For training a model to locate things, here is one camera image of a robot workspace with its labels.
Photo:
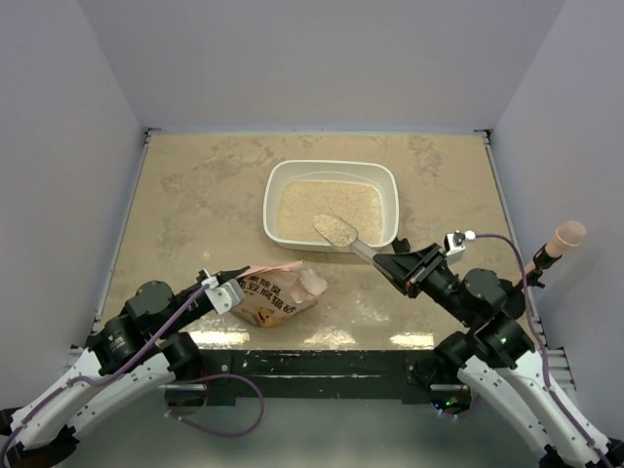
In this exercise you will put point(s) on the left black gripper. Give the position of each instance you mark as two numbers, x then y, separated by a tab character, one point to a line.
235	273

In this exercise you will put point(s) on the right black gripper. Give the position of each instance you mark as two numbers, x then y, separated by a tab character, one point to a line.
407	272

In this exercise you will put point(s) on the orange cat litter bag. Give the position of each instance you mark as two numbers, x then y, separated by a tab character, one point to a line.
274	294

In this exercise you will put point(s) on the clear plastic litter scoop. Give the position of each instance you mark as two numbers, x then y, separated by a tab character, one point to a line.
342	236

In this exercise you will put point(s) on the white litter box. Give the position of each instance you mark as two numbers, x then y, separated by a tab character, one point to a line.
364	194

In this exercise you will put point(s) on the beige litter scoop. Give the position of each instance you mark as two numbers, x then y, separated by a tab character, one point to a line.
566	237

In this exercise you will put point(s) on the black bag clip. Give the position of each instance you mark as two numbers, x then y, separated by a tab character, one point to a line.
401	246

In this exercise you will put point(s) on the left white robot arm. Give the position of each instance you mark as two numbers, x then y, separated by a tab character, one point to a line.
141	348

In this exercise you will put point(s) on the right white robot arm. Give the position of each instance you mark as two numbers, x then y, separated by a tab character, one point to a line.
500	361

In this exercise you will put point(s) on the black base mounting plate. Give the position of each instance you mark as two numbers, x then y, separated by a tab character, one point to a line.
412	377

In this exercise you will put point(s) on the black scoop stand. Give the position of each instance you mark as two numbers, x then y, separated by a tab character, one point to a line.
515	304

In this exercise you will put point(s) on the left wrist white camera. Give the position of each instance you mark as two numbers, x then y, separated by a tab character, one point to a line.
224	297

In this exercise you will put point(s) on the wrist white camera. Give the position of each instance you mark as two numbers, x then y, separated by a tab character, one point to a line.
455	244
224	297

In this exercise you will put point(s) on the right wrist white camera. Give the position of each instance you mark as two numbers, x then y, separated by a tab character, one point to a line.
455	244

